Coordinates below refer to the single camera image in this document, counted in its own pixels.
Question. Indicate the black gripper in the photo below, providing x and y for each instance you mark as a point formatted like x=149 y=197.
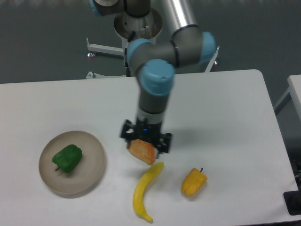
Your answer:
x=150 y=133

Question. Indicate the green toy bell pepper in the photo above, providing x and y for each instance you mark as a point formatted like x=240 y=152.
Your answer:
x=68 y=158

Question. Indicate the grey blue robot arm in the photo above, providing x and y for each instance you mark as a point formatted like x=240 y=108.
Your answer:
x=154 y=65

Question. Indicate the yellow toy bell pepper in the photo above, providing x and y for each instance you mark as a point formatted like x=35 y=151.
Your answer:
x=193 y=182

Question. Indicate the beige round plate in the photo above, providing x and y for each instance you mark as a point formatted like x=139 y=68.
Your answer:
x=85 y=176

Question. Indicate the orange toy bread wedge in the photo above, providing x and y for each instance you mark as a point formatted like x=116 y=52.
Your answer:
x=142 y=150

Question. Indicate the yellow toy banana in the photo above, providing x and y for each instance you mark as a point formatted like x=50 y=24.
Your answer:
x=140 y=189

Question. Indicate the white side table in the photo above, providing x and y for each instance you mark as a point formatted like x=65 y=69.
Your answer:
x=293 y=92

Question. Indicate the black device at table edge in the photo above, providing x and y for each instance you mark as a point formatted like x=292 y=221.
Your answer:
x=293 y=202

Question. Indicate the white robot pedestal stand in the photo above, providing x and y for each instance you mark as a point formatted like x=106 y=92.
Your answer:
x=187 y=46

